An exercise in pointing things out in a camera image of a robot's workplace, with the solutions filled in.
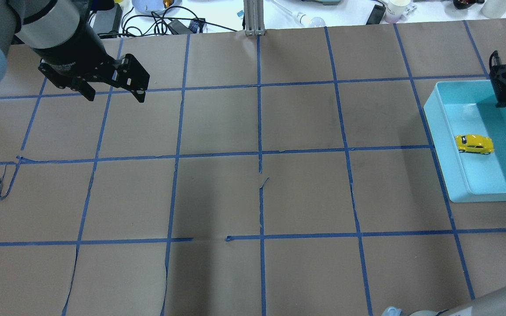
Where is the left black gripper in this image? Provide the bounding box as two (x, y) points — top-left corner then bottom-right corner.
(38, 24), (150, 103)

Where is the yellow beetle toy car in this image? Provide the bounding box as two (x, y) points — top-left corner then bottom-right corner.
(454, 134), (495, 155)

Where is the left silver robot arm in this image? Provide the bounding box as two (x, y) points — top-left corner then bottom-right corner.
(0, 0), (149, 103)

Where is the light blue plastic bin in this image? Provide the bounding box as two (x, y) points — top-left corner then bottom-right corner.
(423, 80), (506, 203)

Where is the blue plate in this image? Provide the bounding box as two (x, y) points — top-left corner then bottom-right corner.
(132, 0), (181, 14)

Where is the black power adapter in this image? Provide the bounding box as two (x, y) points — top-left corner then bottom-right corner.
(167, 18), (206, 35)

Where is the white light bulb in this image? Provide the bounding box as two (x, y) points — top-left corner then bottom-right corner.
(270, 0), (326, 28)

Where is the aluminium frame post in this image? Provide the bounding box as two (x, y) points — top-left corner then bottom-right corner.
(242, 0), (266, 36)

